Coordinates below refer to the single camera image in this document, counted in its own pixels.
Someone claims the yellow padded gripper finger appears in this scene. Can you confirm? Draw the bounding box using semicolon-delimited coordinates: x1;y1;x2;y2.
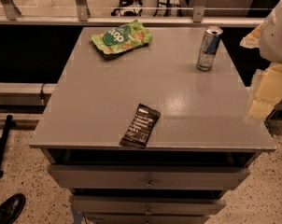
247;63;282;119

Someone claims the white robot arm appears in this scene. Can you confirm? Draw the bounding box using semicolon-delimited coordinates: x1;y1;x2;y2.
240;0;282;119

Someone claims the silver blue redbull can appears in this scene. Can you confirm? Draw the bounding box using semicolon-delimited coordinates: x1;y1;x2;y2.
196;26;223;71

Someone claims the metal glass railing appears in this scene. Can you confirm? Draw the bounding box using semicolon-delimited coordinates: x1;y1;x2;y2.
0;0;263;27

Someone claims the black snack bar wrapper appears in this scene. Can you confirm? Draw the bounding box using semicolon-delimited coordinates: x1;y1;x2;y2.
120;104;161;148

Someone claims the grey drawer cabinet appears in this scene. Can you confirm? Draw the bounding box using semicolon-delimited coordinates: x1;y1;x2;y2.
31;27;275;224

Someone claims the green chip bag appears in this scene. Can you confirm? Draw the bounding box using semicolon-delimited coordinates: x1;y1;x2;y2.
91;20;152;55

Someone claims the black office chair base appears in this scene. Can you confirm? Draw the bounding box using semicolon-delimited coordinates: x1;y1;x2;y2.
110;0;148;18

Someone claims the top grey drawer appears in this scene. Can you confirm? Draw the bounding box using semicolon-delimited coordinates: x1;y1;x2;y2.
49;165;250;190

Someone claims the grey drawer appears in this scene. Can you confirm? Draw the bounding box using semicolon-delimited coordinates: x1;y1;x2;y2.
49;165;250;190
71;196;226;216
86;213;208;224

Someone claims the middle grey drawer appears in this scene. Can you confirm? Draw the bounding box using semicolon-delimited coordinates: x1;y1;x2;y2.
71;196;226;216

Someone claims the bottom grey drawer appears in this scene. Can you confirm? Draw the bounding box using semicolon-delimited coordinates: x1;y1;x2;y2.
86;213;208;224

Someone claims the black metal stand leg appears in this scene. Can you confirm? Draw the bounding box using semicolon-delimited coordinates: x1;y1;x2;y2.
0;115;16;178

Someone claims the black leather shoe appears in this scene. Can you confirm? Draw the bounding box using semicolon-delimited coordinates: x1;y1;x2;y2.
0;193;26;224

